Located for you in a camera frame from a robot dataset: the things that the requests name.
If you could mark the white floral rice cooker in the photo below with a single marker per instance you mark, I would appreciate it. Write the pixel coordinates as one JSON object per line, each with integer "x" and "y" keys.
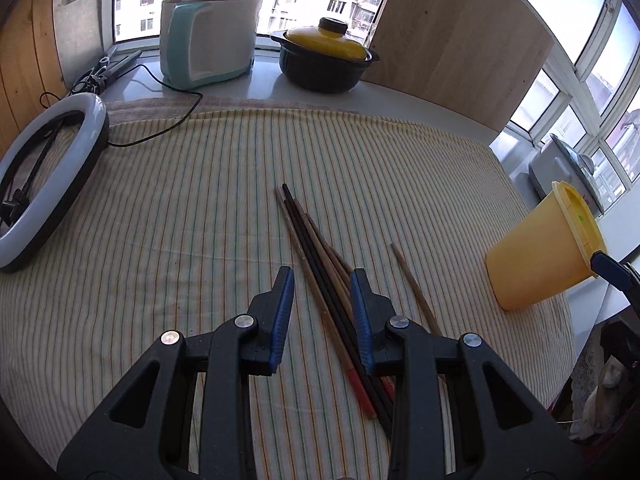
{"x": 542, "y": 170}

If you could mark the light wooden board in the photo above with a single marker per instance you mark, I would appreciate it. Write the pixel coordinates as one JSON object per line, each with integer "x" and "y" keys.
{"x": 450, "y": 45}

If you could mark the striped tablecloth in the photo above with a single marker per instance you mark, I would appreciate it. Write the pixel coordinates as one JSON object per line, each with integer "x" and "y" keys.
{"x": 175, "y": 210}

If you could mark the light wooden chopstick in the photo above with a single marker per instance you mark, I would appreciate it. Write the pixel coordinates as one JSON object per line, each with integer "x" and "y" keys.
{"x": 415, "y": 290}

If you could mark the black chopstick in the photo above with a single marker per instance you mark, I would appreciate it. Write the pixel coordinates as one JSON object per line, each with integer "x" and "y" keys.
{"x": 291, "y": 197}

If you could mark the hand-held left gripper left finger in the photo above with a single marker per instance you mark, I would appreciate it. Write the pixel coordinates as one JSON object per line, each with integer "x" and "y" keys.
{"x": 284, "y": 310}

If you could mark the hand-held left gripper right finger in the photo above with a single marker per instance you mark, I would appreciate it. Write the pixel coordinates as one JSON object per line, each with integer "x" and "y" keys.
{"x": 361, "y": 320}

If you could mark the plaid beige cloth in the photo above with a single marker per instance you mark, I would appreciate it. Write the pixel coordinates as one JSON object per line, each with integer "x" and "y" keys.
{"x": 225, "y": 102}

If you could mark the beige lumpy object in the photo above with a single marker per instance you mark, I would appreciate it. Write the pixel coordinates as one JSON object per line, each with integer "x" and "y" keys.
{"x": 602, "y": 400}

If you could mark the teal and white electric cooker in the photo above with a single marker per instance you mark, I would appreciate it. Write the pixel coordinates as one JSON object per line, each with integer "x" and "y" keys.
{"x": 220, "y": 35}

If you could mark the white cutting board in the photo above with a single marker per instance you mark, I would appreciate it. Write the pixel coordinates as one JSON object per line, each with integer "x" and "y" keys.
{"x": 77, "y": 35}

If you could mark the black ceramic pot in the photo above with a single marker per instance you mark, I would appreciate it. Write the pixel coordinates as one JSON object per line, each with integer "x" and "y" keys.
{"x": 320, "y": 72}

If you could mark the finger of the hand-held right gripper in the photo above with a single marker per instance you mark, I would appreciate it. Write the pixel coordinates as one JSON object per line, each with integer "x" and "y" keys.
{"x": 600, "y": 260}

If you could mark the white window frame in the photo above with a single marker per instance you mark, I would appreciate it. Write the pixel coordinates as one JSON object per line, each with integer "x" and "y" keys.
{"x": 575, "y": 90}

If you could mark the yellow plastic cup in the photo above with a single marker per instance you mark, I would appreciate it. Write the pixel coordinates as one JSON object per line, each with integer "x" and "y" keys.
{"x": 535, "y": 270}

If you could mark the yellow pot lid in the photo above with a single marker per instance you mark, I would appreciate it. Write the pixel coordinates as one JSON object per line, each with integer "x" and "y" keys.
{"x": 325, "y": 40}

